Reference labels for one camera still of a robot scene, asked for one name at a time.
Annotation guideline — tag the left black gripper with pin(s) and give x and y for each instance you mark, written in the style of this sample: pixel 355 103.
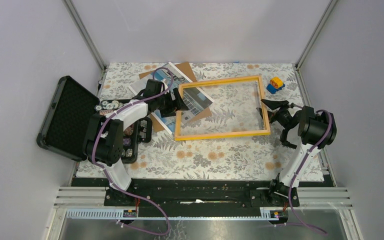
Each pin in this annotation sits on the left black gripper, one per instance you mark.
pixel 176 104

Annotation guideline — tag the right aluminium corner post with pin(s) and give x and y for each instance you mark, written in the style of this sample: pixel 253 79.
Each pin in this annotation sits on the right aluminium corner post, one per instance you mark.
pixel 314 36

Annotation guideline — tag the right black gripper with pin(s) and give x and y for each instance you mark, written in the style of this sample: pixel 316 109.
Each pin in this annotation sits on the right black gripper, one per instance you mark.
pixel 273 104

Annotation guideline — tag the yellow wooden picture frame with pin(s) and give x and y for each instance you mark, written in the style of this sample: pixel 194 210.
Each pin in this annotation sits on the yellow wooden picture frame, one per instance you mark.
pixel 233 134

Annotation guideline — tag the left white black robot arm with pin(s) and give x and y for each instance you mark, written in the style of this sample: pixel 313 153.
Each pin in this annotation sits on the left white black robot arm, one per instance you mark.
pixel 104 139

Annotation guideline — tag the left aluminium corner post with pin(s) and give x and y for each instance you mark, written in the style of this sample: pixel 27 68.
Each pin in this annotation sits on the left aluminium corner post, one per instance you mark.
pixel 84 33

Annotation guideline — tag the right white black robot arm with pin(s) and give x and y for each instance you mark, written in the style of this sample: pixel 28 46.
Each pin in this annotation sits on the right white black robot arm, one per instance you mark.
pixel 307 132

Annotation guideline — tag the floral patterned table mat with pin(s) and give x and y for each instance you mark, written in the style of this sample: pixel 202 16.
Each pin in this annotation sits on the floral patterned table mat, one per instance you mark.
pixel 242 158

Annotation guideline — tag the black poker chip case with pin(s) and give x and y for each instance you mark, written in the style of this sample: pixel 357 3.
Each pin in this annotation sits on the black poker chip case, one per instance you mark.
pixel 65 125

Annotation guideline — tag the aluminium rail front frame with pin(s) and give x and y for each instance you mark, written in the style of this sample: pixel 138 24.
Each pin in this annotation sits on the aluminium rail front frame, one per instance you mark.
pixel 89 202

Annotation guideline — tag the yellow blue toy car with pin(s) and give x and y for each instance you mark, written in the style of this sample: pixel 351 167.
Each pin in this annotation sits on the yellow blue toy car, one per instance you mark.
pixel 275 85

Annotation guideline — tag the brown cardboard backing board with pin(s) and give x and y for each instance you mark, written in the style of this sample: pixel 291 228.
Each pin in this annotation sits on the brown cardboard backing board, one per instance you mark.
pixel 187 70

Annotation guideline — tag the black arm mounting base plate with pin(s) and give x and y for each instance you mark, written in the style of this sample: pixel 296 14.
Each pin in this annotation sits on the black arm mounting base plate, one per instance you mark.
pixel 196 198

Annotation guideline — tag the printed building photo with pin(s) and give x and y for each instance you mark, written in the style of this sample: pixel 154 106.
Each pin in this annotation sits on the printed building photo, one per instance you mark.
pixel 195 98

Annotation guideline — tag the aluminium corner post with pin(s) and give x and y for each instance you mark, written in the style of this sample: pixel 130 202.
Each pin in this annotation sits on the aluminium corner post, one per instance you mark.
pixel 314 36
pixel 84 33

